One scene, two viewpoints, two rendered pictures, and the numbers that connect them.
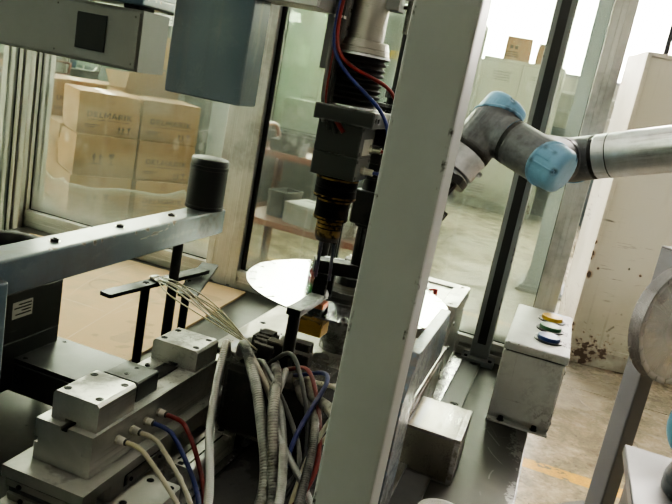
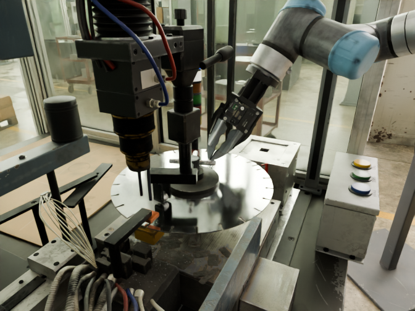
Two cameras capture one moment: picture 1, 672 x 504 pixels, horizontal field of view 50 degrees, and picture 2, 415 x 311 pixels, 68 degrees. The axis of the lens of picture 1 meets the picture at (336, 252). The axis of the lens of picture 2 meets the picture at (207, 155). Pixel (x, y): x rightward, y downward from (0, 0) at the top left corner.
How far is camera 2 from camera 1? 60 cm
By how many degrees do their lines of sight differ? 15
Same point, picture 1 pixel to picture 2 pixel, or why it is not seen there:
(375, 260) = not seen: outside the picture
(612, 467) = (404, 221)
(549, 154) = (351, 45)
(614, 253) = (394, 81)
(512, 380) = (333, 225)
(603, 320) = (389, 118)
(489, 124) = (291, 25)
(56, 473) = not seen: outside the picture
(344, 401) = not seen: outside the picture
